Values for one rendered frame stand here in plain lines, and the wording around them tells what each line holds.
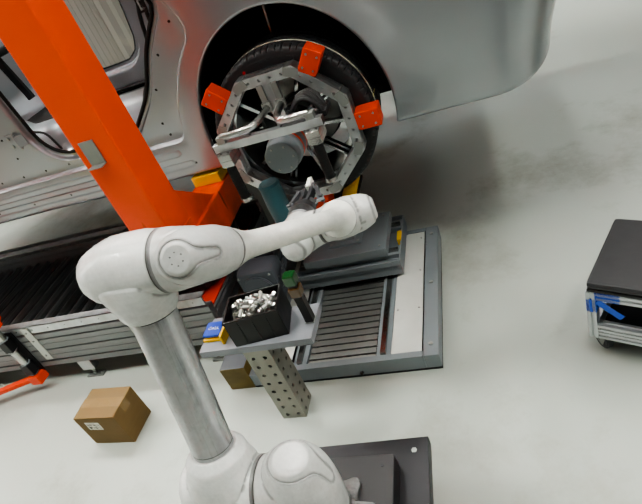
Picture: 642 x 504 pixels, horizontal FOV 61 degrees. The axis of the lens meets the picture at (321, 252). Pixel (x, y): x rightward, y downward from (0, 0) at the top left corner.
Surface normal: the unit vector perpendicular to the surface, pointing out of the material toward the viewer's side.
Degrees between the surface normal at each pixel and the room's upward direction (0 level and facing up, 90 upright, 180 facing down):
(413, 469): 0
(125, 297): 84
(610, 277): 0
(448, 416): 0
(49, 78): 90
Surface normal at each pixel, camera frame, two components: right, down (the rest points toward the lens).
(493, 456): -0.34, -0.77
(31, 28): -0.16, 0.62
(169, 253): -0.08, 0.11
